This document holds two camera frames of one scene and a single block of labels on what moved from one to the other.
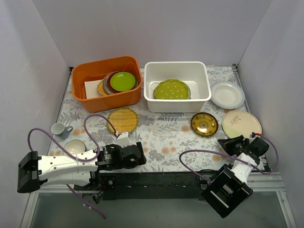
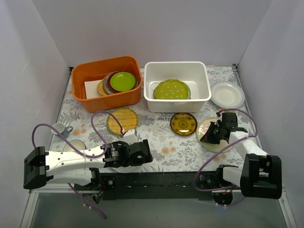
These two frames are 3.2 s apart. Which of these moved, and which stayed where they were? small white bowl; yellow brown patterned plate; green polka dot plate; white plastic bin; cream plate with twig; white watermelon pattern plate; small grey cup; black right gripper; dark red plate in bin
Moved: yellow brown patterned plate; cream plate with twig; black right gripper
Stayed: white plastic bin; dark red plate in bin; white watermelon pattern plate; small white bowl; green polka dot plate; small grey cup
